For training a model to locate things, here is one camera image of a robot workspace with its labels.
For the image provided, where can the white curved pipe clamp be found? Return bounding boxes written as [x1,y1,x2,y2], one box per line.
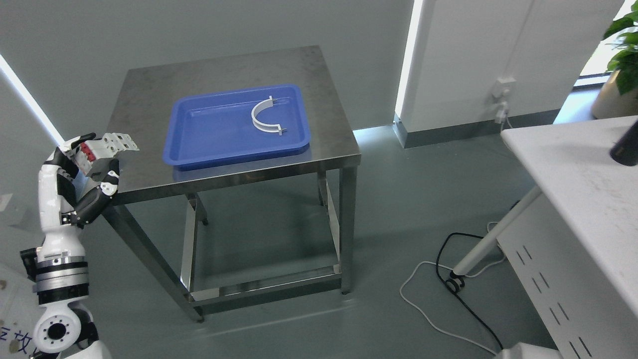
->
[250,96,287,137]

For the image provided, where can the white perforated cabinet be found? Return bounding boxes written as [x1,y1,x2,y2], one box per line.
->
[497,194,638,359]

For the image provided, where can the blue plastic tray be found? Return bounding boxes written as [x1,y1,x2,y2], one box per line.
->
[162,84,312,171]

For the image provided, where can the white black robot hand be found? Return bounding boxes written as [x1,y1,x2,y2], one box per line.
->
[38,133,139,261]

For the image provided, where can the grey circuit breaker red switches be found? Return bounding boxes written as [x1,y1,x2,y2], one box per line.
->
[72,139,114,178]

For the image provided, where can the stainless steel table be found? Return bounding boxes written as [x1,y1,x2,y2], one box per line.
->
[103,45,361,323]

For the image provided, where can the white desk with leg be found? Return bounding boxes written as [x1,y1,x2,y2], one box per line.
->
[452,115,638,320]

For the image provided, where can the black cylindrical object on desk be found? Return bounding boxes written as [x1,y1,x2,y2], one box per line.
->
[609,131,638,167]

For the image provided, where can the white wall socket box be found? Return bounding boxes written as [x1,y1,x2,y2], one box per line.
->
[491,76,516,99]

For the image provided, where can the white power plug adapter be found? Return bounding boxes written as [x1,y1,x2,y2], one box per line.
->
[494,100,509,124]

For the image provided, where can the black cable on floor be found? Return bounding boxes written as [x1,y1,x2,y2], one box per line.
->
[436,199,521,353]

